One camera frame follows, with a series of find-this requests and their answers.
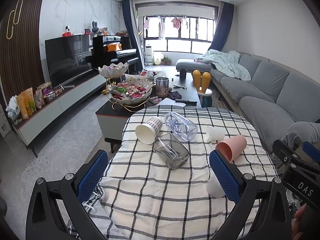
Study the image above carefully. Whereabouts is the dark blue right curtain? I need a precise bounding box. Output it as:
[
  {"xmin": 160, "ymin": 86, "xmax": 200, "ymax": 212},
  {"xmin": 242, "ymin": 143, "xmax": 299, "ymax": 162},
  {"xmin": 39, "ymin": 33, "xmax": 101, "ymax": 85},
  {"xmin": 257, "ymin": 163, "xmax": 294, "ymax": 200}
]
[{"xmin": 209, "ymin": 2, "xmax": 234, "ymax": 51}]

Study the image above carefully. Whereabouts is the black remote control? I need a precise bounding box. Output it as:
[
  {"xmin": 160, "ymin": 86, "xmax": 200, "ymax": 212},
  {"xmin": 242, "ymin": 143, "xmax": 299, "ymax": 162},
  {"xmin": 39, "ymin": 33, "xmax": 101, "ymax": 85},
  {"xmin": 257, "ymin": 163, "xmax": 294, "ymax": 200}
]
[{"xmin": 175, "ymin": 99, "xmax": 197, "ymax": 106}]

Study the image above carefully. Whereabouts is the black flat television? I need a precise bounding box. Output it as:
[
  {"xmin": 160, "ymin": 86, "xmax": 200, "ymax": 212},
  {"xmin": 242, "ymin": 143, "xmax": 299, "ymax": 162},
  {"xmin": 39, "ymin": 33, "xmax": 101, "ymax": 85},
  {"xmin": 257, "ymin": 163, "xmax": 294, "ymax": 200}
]
[{"xmin": 45, "ymin": 35, "xmax": 97, "ymax": 87}]

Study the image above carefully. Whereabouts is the dark blue curtain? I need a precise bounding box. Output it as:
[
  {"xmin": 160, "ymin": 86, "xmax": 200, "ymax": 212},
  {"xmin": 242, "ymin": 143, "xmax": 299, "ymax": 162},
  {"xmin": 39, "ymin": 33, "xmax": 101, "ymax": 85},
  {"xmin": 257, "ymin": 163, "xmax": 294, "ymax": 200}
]
[
  {"xmin": 121, "ymin": 0, "xmax": 144, "ymax": 72},
  {"xmin": 209, "ymin": 2, "xmax": 234, "ymax": 51}
]

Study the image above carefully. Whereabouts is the white tv cabinet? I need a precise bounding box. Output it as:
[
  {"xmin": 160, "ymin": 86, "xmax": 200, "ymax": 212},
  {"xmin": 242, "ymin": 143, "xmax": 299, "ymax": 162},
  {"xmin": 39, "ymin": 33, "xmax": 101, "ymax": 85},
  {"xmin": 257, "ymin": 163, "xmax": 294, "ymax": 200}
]
[{"xmin": 14, "ymin": 74, "xmax": 106, "ymax": 156}]

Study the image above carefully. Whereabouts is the black white checked tablecloth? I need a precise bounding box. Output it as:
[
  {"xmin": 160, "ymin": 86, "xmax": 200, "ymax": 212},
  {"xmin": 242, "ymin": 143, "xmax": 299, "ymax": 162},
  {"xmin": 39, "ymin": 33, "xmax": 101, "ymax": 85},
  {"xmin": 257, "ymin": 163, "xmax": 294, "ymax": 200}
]
[{"xmin": 83, "ymin": 106, "xmax": 277, "ymax": 239}]

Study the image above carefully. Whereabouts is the dark blue left curtain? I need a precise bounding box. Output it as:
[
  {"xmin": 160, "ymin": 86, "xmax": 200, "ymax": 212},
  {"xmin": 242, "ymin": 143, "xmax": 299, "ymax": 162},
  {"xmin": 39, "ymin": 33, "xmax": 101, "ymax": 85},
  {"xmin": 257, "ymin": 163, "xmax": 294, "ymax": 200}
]
[{"xmin": 121, "ymin": 0, "xmax": 144, "ymax": 72}]

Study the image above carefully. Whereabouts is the white striped paper cup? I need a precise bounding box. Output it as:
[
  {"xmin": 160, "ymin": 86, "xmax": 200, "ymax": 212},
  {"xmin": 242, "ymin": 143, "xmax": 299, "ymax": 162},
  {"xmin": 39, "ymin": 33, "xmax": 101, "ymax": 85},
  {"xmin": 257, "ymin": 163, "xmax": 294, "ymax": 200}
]
[{"xmin": 135, "ymin": 117, "xmax": 163, "ymax": 145}]

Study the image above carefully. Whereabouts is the small white plastic cup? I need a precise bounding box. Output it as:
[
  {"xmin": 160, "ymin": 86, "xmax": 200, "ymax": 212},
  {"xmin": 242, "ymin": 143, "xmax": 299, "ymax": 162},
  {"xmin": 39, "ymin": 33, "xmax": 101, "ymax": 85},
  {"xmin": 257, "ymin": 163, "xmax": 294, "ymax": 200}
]
[{"xmin": 205, "ymin": 126, "xmax": 225, "ymax": 142}]

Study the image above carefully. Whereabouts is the light green blanket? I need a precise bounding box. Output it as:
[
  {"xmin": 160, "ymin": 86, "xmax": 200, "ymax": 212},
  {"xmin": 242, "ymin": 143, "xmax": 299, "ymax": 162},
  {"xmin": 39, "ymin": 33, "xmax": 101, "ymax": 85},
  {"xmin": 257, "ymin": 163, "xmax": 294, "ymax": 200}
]
[{"xmin": 196, "ymin": 49, "xmax": 251, "ymax": 82}]

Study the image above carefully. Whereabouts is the orange snack bag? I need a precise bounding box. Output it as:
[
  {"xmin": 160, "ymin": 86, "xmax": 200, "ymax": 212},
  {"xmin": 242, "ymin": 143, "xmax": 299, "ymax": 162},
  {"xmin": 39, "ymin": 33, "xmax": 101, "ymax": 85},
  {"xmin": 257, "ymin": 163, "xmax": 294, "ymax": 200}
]
[{"xmin": 22, "ymin": 88, "xmax": 36, "ymax": 116}]

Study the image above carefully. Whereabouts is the gold wall ornament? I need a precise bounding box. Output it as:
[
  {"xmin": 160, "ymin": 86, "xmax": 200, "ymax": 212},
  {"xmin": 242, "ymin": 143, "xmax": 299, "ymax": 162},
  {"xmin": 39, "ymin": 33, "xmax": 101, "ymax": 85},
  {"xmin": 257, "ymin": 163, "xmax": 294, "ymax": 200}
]
[{"xmin": 6, "ymin": 0, "xmax": 24, "ymax": 40}]

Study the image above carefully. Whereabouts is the black upright piano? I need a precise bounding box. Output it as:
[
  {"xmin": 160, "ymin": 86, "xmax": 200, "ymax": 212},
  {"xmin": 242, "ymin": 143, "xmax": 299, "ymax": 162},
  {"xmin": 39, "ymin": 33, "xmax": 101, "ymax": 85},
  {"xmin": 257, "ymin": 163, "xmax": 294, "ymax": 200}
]
[{"xmin": 85, "ymin": 36, "xmax": 139, "ymax": 73}]

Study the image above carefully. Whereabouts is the clear printed glass cup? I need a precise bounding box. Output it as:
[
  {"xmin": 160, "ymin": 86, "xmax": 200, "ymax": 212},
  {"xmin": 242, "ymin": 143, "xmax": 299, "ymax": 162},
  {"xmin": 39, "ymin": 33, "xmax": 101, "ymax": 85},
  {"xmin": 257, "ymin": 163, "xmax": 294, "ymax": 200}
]
[{"xmin": 164, "ymin": 112, "xmax": 197, "ymax": 141}]

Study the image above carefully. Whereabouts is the two-tier white snack tray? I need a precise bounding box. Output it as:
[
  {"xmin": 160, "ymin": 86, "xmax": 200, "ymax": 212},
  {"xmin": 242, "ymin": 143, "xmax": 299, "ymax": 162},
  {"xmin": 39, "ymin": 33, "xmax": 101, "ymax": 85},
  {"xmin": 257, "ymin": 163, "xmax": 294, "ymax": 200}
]
[{"xmin": 98, "ymin": 63, "xmax": 153, "ymax": 113}]

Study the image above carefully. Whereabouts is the white air purifier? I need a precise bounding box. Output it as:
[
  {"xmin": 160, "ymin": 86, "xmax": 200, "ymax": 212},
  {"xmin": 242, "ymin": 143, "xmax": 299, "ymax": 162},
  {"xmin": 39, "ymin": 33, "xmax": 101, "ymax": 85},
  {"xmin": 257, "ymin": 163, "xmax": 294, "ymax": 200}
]
[{"xmin": 144, "ymin": 46, "xmax": 153, "ymax": 66}]

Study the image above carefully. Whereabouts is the pink plastic cup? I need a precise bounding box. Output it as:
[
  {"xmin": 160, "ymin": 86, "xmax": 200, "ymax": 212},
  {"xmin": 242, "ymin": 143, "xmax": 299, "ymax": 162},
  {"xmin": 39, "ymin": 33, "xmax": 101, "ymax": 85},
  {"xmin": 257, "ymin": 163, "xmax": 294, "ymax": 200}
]
[{"xmin": 215, "ymin": 135, "xmax": 247, "ymax": 163}]

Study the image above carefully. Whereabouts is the grey floor rug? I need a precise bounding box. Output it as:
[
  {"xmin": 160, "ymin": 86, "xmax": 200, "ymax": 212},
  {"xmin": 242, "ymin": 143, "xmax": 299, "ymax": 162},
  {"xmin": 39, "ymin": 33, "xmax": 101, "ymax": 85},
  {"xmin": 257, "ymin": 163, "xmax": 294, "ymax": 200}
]
[{"xmin": 86, "ymin": 134, "xmax": 123, "ymax": 163}]

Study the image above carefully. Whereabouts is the person's hand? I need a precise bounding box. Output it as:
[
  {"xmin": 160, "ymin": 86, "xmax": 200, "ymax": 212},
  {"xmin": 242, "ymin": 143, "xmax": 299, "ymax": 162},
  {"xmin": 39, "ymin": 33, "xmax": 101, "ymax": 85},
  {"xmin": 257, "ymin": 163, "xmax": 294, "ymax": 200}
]
[{"xmin": 291, "ymin": 204, "xmax": 307, "ymax": 240}]

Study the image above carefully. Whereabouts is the grey sectional sofa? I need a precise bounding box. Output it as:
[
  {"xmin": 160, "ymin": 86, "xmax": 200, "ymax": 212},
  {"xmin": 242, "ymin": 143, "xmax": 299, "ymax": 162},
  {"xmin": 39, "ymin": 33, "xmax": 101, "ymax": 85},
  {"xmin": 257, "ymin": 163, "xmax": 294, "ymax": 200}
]
[{"xmin": 176, "ymin": 53, "xmax": 319, "ymax": 160}]

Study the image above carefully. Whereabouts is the white plastic bag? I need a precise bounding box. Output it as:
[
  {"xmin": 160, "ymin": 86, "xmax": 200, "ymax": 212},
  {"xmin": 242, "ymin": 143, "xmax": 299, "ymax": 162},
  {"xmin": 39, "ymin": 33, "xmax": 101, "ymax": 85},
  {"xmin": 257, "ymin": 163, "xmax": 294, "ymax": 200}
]
[{"xmin": 5, "ymin": 96, "xmax": 21, "ymax": 121}]

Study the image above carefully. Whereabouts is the grey square glass cup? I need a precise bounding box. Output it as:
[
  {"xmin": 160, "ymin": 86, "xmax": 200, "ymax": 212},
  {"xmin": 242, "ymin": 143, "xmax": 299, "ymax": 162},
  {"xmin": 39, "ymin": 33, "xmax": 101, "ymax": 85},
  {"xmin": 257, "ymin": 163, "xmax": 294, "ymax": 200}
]
[{"xmin": 154, "ymin": 133, "xmax": 190, "ymax": 170}]

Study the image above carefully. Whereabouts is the dark coffee table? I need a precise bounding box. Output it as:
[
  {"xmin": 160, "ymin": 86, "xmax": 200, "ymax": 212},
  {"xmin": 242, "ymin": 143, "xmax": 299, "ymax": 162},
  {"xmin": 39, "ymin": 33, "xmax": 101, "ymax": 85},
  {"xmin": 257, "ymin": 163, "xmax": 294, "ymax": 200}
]
[{"xmin": 95, "ymin": 66, "xmax": 201, "ymax": 153}]

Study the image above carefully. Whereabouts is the glass jar of nuts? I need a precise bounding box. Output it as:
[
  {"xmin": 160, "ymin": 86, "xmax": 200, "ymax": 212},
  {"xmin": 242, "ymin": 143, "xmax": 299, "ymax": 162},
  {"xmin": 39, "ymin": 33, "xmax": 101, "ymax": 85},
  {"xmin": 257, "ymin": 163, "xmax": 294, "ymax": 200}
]
[{"xmin": 156, "ymin": 77, "xmax": 169, "ymax": 99}]

